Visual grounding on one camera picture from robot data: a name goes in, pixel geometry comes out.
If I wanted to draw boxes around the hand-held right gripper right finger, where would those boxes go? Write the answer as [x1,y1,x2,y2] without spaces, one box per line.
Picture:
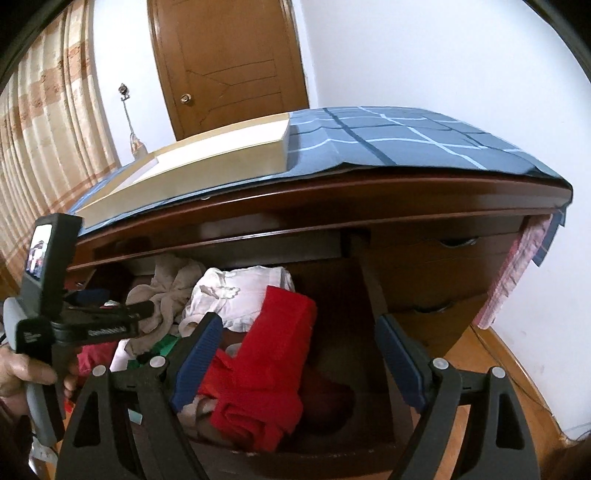
[375,314,541,480]

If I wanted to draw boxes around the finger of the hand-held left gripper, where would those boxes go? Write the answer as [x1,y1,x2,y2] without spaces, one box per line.
[65,288,112,309]
[69,300,157,324]

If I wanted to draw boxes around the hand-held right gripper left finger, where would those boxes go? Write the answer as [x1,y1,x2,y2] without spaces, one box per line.
[55,311,225,480]

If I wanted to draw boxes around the beige underwear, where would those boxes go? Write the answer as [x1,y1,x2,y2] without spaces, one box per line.
[127,256,206,356]

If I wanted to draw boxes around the large wooden drawer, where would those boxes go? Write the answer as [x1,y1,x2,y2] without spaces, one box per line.
[60,256,416,480]

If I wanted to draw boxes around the white underwear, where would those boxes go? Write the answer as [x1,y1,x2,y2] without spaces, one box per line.
[178,267,296,337]

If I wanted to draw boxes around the shallow cardboard box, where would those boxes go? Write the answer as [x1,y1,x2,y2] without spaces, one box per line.
[76,113,293,227]

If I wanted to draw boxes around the person's left hand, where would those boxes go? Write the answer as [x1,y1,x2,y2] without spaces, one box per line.
[0,344,79,402]

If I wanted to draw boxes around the beige patterned curtain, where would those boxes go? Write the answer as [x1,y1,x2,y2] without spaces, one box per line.
[0,9,123,287]

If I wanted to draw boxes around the pink checked cloth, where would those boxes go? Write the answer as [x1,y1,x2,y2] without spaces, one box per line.
[475,215,555,329]

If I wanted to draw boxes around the beige curtain tassel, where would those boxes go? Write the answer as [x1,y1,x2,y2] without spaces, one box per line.
[122,99,148,160]

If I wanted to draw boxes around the dark wooden desk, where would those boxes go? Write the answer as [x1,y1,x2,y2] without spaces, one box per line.
[65,168,573,462]

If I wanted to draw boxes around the blue checked tablecloth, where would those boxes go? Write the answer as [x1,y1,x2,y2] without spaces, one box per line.
[69,106,573,268]

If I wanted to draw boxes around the brown wooden door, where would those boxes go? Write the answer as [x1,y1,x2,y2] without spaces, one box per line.
[148,0,310,141]

